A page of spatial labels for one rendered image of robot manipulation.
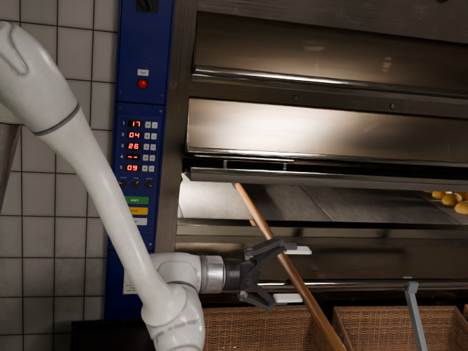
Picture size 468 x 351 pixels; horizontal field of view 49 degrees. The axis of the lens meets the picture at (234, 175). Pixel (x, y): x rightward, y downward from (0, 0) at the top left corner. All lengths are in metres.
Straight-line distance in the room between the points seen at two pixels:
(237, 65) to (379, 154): 0.62
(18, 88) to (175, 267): 0.52
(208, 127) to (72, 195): 0.49
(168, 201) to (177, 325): 0.76
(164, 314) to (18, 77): 0.52
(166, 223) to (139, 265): 0.78
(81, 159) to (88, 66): 0.66
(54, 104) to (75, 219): 0.87
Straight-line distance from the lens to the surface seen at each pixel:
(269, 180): 1.63
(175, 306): 1.06
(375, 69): 1.83
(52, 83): 0.94
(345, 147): 1.84
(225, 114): 1.71
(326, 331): 1.32
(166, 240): 1.81
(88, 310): 1.94
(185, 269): 1.19
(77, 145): 0.99
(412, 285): 1.72
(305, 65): 1.72
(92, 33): 1.62
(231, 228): 1.83
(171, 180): 1.73
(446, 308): 2.36
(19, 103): 0.95
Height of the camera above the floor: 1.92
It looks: 18 degrees down
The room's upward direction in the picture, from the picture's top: 7 degrees clockwise
